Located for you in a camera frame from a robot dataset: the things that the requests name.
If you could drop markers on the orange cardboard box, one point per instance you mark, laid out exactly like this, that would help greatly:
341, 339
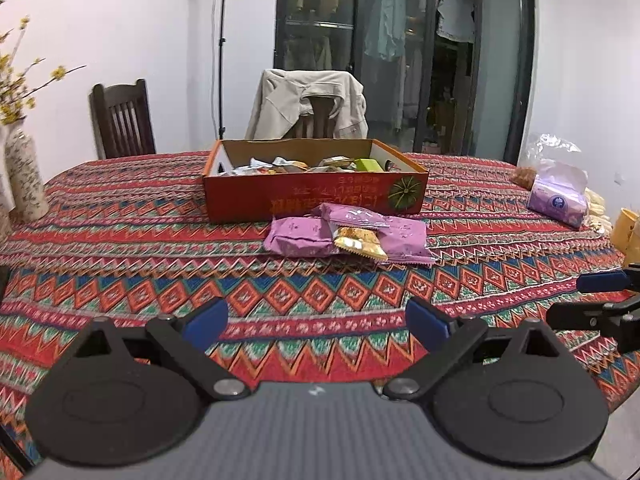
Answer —
300, 195

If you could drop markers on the dark wooden chair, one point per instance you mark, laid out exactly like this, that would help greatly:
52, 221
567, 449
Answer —
125, 120

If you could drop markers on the yellow cup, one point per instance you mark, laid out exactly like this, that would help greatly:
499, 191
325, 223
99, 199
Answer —
625, 230

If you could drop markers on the beige hanging garments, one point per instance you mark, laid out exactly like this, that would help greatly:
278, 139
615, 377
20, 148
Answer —
307, 52

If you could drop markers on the patterned white vase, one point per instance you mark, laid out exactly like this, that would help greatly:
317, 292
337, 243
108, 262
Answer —
25, 175

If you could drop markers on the gold snack packet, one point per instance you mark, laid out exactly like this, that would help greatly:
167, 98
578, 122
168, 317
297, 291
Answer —
360, 242

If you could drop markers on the clear plastic bag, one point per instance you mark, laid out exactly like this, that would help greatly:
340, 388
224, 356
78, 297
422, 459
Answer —
550, 147

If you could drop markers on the purple tissue pack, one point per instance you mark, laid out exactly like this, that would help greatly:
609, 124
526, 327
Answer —
557, 200

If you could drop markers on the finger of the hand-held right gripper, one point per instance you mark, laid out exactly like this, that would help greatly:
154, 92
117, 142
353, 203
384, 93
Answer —
600, 281
590, 315

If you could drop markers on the purple snack packet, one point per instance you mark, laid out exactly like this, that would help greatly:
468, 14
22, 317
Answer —
407, 240
352, 216
300, 237

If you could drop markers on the white hanging garment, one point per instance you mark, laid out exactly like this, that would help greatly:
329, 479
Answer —
455, 15

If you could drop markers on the light blue hanging garment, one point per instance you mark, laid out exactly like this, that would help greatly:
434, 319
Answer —
385, 20

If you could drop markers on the beige jacket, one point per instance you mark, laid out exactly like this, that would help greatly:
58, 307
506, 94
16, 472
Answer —
280, 105

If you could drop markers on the patterned red tablecloth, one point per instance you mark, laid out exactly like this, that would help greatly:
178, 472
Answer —
150, 260

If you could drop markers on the glass door wardrobe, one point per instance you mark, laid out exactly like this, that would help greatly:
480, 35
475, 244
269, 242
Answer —
500, 60

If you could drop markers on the yellow flower branches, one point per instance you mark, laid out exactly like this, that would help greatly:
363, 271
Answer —
15, 95

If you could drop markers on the pale pink vase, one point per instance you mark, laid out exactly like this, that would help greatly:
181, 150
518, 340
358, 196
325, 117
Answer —
5, 175

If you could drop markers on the green snack packet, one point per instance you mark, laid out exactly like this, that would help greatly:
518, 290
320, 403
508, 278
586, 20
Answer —
367, 164

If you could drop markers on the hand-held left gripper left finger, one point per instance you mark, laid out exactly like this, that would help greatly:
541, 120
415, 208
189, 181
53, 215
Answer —
205, 322

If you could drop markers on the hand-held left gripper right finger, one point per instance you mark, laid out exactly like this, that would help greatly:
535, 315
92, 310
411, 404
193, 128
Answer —
425, 322

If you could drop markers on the pile of mixed snack packets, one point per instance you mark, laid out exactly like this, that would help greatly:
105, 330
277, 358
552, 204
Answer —
290, 165

